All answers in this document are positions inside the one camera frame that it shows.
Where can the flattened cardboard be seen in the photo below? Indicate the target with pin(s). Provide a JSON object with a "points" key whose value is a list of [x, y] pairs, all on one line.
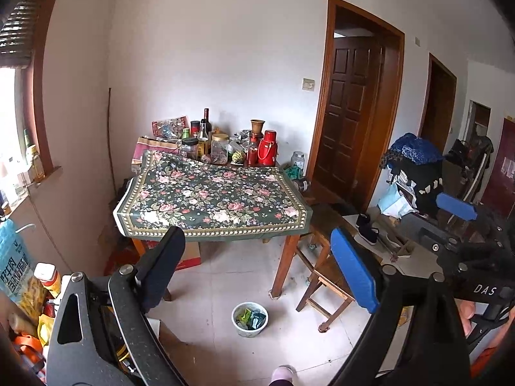
{"points": [[169, 341]]}

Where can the clear jar black lid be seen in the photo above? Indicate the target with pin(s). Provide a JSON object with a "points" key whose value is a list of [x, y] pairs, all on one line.
{"points": [[190, 148]]}

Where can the yellow oil bottle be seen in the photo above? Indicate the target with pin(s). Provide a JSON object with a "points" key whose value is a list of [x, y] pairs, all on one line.
{"points": [[36, 163]]}

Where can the dark red bottle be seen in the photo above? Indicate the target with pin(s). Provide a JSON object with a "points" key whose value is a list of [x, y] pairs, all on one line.
{"points": [[253, 140]]}

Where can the narrow wooden door frame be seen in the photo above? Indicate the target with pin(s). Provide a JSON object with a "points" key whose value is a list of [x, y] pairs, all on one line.
{"points": [[438, 104]]}

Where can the white bowl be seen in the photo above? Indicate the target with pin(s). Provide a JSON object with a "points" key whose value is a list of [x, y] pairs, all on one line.
{"points": [[237, 331]]}

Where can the green cloth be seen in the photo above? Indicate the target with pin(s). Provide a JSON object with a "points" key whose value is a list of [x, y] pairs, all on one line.
{"points": [[293, 171]]}

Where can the person's pink slipper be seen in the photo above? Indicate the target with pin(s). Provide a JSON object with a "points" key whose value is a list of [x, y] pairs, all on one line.
{"points": [[283, 374]]}

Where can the glass jar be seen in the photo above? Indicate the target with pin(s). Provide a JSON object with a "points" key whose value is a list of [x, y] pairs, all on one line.
{"points": [[297, 160]]}

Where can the metal can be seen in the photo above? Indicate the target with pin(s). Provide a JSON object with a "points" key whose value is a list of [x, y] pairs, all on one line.
{"points": [[301, 185]]}

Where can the red can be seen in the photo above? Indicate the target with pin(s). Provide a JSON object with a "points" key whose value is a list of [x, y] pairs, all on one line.
{"points": [[206, 157]]}

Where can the red thermos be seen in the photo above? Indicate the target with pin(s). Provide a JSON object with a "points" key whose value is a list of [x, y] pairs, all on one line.
{"points": [[267, 146]]}

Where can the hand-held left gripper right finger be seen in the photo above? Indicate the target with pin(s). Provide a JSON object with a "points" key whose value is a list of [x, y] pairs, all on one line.
{"points": [[354, 273]]}

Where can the maroon paper gift bag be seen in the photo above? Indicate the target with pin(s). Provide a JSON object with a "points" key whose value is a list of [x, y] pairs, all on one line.
{"points": [[155, 146]]}

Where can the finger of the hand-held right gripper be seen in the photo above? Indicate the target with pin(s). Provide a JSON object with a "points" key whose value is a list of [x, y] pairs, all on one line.
{"points": [[454, 205]]}

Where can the yellow green scaly ball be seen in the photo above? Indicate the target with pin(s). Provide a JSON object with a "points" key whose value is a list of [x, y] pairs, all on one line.
{"points": [[236, 157]]}

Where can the wooden table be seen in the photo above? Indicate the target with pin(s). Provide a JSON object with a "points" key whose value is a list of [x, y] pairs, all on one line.
{"points": [[281, 269]]}

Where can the brown wooden door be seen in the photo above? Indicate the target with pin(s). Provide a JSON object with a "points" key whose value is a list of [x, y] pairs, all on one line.
{"points": [[346, 116]]}

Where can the blue printed bag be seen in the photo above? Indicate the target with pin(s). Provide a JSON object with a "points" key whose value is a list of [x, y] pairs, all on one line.
{"points": [[14, 265]]}

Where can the dark canister red band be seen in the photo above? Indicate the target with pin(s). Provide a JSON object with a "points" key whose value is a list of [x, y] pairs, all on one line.
{"points": [[195, 126]]}

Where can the window blind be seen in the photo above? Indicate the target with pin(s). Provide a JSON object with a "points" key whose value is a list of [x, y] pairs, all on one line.
{"points": [[20, 32]]}

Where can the clear bottle yellow label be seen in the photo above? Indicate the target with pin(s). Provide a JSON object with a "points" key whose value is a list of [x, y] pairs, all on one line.
{"points": [[203, 136]]}

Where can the dark red door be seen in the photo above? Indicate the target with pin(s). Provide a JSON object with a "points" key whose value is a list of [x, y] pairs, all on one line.
{"points": [[501, 169]]}

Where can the blue paper cup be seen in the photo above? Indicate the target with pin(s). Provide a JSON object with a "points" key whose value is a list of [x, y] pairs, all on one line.
{"points": [[257, 318]]}

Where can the wooden framed window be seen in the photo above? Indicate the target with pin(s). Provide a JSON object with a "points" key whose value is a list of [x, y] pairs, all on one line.
{"points": [[42, 88]]}

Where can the wall light switch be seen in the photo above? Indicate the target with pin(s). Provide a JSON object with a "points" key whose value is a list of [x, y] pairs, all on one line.
{"points": [[308, 84]]}

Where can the dark wine bottle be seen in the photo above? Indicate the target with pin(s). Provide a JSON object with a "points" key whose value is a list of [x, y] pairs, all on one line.
{"points": [[206, 118]]}

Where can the person's right hand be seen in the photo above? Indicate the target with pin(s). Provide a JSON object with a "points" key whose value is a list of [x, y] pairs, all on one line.
{"points": [[466, 317]]}

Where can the wooden stool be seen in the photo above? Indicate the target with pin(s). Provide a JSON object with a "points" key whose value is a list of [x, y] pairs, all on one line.
{"points": [[326, 281]]}

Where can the black bag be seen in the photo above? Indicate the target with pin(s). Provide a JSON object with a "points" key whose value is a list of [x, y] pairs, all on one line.
{"points": [[426, 187]]}

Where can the black cloth shoe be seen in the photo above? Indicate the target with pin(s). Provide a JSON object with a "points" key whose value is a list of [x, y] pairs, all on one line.
{"points": [[369, 235], [362, 220]]}

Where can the red sauce squeeze bottle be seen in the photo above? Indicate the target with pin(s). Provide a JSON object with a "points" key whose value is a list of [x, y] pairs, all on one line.
{"points": [[252, 155]]}

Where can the yellow bag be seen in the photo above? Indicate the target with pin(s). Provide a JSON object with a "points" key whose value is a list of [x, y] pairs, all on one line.
{"points": [[44, 329]]}

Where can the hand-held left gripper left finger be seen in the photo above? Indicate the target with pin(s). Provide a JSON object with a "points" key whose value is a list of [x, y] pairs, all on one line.
{"points": [[161, 269]]}

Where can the light blue plastic bag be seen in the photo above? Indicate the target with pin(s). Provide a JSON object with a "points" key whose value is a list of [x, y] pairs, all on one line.
{"points": [[392, 205]]}

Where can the tan shoe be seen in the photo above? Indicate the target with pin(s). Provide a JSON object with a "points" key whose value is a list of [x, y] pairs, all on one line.
{"points": [[396, 245]]}

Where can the hanging dark coat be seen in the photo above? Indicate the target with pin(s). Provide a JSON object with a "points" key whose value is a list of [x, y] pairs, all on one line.
{"points": [[476, 157]]}

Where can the blue patterned cloth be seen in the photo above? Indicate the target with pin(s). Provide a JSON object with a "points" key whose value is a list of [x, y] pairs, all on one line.
{"points": [[414, 150]]}

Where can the silver foil bag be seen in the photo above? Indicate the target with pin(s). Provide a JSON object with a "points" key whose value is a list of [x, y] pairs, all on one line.
{"points": [[243, 134]]}

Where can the brown vase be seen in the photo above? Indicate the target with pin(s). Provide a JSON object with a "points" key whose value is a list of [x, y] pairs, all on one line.
{"points": [[257, 125]]}

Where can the clear jar gold lid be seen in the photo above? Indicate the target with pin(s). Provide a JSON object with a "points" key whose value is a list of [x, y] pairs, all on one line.
{"points": [[220, 148]]}

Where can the red snack bag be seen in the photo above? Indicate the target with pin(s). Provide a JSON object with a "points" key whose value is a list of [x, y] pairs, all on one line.
{"points": [[171, 125]]}

